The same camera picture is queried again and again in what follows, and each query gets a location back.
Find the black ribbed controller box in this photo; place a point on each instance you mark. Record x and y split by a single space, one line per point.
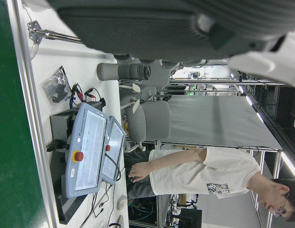
59 123

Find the grey office chair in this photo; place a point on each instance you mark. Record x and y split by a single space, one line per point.
161 78
150 123

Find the small grey teach pendant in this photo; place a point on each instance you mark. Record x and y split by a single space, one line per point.
115 152

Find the grey tumbler bottle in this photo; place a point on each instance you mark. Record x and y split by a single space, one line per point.
114 71

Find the large grey teach pendant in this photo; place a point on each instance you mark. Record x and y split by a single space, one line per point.
90 147

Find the grey fabric screen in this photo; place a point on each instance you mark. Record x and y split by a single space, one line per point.
221 121

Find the red black clip leads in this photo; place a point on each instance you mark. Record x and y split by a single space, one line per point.
76 91

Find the person in white t-shirt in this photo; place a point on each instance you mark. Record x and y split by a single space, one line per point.
197 173

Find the white computer mouse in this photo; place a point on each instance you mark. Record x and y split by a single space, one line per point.
122 202

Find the clear plastic parts bag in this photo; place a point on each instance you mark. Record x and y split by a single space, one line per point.
54 88

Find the metal rod with flange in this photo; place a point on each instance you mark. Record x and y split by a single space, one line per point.
54 35

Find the green conveyor belt aluminium frame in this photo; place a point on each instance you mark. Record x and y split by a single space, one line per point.
9 118

